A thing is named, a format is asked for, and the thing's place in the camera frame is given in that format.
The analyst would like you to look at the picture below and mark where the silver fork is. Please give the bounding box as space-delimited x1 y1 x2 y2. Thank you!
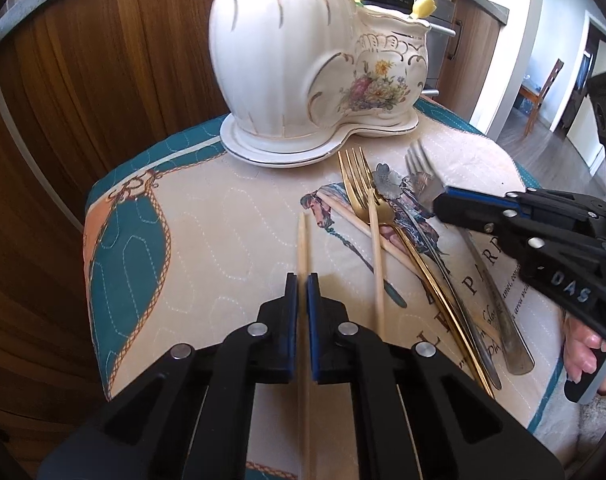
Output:
406 140 535 376

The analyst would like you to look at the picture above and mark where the silver flower-handle spoon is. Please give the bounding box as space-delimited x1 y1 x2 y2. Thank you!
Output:
373 164 502 390

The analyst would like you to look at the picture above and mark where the gold fork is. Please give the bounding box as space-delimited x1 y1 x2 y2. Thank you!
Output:
338 148 494 398

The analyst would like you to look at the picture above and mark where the wooden chopstick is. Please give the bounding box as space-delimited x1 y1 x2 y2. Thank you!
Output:
297 212 313 479
367 191 385 339
316 190 501 346

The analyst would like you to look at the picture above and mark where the right hand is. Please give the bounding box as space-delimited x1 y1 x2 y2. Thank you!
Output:
563 314 606 396

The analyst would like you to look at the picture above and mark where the wooden dining chair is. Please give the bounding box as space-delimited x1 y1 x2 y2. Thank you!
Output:
519 58 564 136

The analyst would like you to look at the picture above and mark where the horse print quilted table mat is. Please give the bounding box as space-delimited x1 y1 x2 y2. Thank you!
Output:
82 95 584 480

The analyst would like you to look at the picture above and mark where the cream floral ceramic utensil holder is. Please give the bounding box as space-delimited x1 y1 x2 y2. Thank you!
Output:
209 0 431 139

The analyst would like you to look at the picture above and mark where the cream ceramic holder saucer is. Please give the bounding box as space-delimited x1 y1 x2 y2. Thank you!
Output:
219 107 419 169

